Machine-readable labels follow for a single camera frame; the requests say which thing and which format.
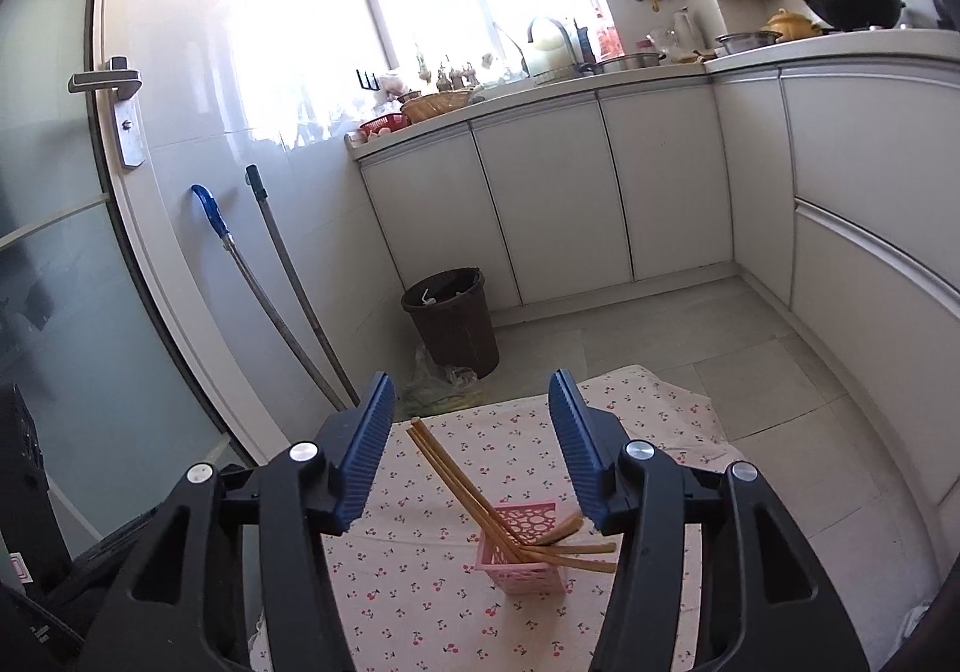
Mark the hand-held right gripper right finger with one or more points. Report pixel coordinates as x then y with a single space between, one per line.
574 462

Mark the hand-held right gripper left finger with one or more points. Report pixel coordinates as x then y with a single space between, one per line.
367 462

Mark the wooden chopstick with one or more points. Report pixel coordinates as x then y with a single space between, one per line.
457 464
585 549
448 475
589 565

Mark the pink perforated utensil holder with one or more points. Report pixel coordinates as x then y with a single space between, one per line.
517 578

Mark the clear plastic bag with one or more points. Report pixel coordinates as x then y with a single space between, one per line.
435 387

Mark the cherry print tablecloth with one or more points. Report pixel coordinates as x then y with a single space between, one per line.
420 567

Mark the brown trash bin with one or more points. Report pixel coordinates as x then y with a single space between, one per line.
450 327

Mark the white kitchen base cabinet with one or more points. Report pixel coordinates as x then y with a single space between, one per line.
555 192
862 192

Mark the red plastic basket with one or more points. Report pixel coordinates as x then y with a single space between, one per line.
384 128

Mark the black case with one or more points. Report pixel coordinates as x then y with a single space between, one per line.
22 477

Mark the wicker basket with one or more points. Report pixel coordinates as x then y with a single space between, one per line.
439 106

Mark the frosted glass door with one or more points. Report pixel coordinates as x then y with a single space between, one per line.
52 267

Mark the row of small figurines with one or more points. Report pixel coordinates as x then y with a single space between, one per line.
450 72

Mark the steel bowl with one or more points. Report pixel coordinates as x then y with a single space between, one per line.
630 61

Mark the chrome kitchen faucet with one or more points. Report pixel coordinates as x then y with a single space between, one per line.
564 38

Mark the white kettle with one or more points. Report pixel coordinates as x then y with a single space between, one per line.
686 31

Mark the steel cooking pot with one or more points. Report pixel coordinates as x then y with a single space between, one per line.
746 43

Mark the yellow clay pot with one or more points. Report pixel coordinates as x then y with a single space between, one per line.
795 25

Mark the black wall hook rack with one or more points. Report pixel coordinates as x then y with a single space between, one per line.
366 79

